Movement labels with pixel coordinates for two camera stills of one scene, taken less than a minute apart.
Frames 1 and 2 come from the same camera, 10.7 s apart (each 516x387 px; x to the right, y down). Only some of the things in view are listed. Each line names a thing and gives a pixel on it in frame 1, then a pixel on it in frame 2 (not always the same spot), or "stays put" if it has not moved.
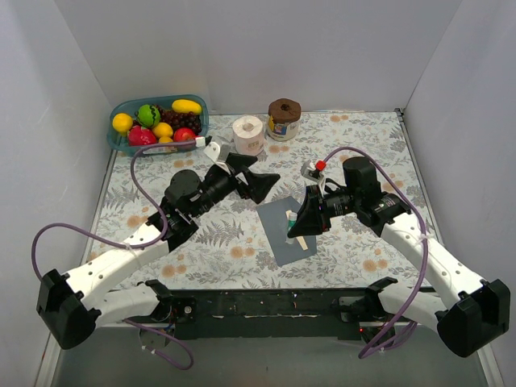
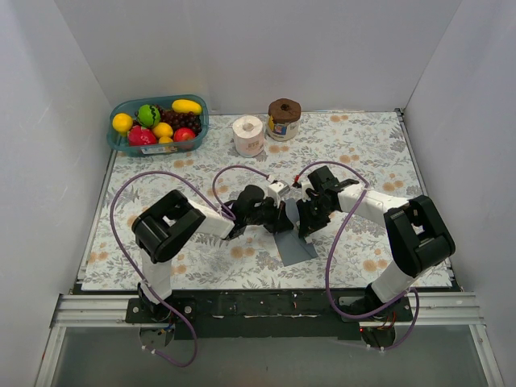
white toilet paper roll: (248, 135) stays put
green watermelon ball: (147, 115) stays put
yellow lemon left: (122, 122) stays put
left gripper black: (236, 177) to (280, 218)
